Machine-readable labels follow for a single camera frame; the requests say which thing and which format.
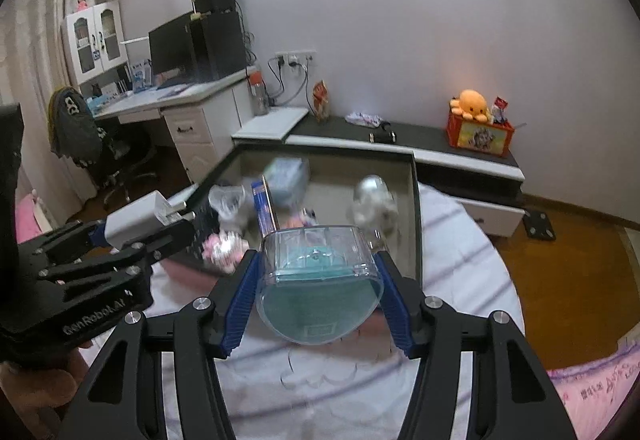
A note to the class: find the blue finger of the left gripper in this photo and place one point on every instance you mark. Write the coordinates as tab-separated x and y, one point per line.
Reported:
97	236

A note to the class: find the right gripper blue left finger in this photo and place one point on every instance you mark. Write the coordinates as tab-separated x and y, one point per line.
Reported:
122	394

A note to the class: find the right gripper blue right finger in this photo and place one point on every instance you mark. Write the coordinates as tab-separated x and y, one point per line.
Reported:
512	395

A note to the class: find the white power adapter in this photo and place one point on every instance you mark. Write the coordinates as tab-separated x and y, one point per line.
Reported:
152	221

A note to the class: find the pink toy teeth clip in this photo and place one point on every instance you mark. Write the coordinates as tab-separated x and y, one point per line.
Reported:
222	252

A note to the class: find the white plug night light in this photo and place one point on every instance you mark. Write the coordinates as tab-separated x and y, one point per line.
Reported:
234	206

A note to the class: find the blue gum pack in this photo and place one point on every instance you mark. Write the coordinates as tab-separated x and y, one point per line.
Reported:
266	217

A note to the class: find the clear plastic floss box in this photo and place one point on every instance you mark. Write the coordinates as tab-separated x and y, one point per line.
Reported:
287	180

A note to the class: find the teal round container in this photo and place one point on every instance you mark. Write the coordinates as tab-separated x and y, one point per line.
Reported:
317	284

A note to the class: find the white plush toy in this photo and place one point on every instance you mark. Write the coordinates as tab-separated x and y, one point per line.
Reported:
374	206

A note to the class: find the person left hand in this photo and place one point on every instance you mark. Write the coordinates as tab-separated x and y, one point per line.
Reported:
29	392

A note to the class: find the black office chair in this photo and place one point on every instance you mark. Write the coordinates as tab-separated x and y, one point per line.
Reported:
126	158

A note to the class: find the pink bed blanket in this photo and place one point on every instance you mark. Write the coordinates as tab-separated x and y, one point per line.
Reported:
593	392

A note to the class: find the grey jacket on chair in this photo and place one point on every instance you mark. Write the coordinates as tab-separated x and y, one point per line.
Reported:
73	132

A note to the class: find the white striped quilt tablecloth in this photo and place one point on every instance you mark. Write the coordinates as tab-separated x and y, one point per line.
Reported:
360	386

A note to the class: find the white computer desk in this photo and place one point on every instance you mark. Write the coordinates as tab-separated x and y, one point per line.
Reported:
201	119

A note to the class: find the pink black storage box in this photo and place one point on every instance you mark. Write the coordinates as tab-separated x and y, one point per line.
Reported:
334	174

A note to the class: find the black bathroom scale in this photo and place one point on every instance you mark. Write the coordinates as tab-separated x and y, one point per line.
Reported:
538	225

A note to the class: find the white curtain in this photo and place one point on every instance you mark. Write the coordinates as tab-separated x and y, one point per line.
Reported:
33	66

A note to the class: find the black computer monitor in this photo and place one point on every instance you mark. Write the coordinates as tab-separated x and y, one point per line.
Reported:
170	47

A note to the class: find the orange lid water bottle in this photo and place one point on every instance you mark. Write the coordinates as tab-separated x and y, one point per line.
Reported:
259	98

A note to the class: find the black white TV stand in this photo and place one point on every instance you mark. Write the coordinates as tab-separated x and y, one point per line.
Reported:
487	186

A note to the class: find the black computer tower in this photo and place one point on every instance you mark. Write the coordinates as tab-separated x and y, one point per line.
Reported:
217	47

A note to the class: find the red toy box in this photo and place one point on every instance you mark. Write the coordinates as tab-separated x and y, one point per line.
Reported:
493	139

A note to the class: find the small figurine on stand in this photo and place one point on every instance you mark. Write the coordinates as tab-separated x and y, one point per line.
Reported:
321	102

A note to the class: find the orange octopus plush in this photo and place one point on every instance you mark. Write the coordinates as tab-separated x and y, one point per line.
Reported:
471	105

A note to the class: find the white wall cabinet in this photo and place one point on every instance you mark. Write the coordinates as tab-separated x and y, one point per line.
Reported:
93	42

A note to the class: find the wall power outlet strip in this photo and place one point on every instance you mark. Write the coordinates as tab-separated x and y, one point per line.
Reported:
306	57

